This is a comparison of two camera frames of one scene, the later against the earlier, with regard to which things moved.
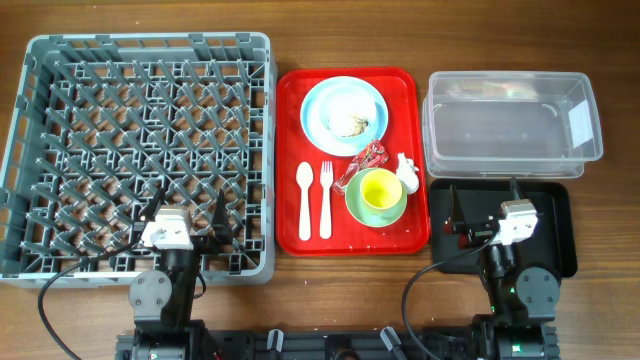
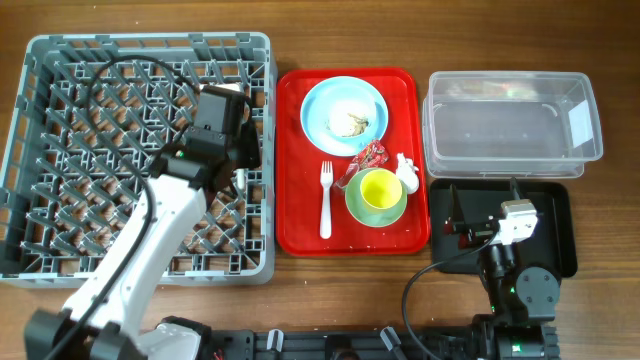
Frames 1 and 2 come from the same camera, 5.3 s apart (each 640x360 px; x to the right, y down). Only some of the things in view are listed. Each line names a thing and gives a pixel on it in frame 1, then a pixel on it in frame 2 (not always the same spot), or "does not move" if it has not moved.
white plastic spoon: (304, 174) to (240, 178)
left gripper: (221, 231) to (252, 153)
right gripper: (474, 232) does not move
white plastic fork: (326, 183) does not move
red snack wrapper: (374, 155) does not move
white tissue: (407, 172) does not move
